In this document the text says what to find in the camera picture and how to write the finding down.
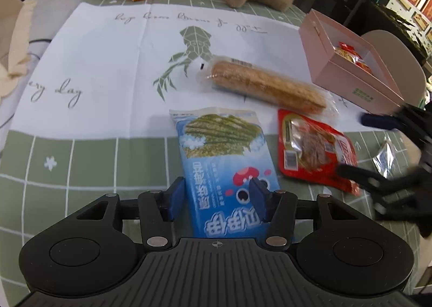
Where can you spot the blue snack packet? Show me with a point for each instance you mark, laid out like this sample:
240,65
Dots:
219,148

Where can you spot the red meat snack packet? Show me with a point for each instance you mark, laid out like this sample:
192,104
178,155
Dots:
310,145

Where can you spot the silver biscuit packet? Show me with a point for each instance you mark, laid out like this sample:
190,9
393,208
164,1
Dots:
383,162

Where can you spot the white printed paper mat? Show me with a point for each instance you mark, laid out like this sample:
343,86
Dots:
111,67

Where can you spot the fish tank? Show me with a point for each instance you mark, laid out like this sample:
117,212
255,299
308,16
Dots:
398,13

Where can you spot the red packet with yellow print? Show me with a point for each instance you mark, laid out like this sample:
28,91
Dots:
363,65

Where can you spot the pink cardboard box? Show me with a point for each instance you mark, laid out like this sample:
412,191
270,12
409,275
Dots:
337,81

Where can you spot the long roll in clear wrap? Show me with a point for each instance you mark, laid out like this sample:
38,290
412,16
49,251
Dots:
263,86

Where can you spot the beige dining chair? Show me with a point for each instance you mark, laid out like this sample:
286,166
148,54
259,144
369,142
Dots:
401,64

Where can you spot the beige cloth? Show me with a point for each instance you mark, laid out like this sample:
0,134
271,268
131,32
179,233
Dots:
17,40

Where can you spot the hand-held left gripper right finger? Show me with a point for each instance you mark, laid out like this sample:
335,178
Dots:
259,199

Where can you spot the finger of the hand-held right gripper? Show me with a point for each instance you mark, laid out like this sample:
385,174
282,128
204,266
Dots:
378,120
395,189

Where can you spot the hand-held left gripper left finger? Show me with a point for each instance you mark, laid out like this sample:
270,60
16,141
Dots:
175,199

